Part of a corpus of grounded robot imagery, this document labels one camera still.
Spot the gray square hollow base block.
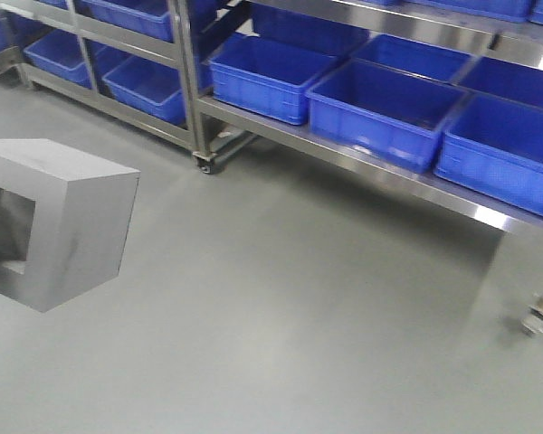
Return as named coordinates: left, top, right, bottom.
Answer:
left=0, top=138, right=140, bottom=312

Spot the steel rack with blue bins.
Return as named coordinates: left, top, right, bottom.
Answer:
left=173, top=1, right=543, bottom=245

